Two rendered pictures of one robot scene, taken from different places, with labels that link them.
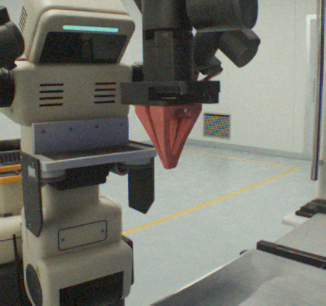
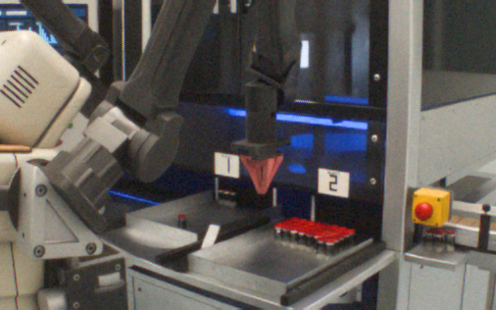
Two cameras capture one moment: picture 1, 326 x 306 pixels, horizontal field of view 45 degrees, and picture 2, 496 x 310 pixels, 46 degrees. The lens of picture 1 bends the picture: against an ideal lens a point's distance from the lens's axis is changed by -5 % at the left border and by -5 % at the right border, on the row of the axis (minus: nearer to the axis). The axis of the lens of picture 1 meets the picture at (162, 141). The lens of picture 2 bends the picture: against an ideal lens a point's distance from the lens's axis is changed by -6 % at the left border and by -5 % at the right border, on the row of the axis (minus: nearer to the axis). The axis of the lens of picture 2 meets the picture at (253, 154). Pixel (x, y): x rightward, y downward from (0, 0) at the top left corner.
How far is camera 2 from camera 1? 1.27 m
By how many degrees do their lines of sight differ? 93
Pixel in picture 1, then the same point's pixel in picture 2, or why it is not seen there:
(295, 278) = (215, 256)
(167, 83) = (284, 141)
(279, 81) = not seen: outside the picture
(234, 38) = (96, 92)
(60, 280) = not seen: outside the picture
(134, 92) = (269, 151)
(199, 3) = (288, 95)
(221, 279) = (220, 272)
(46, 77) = not seen: hidden behind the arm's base
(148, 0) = (273, 93)
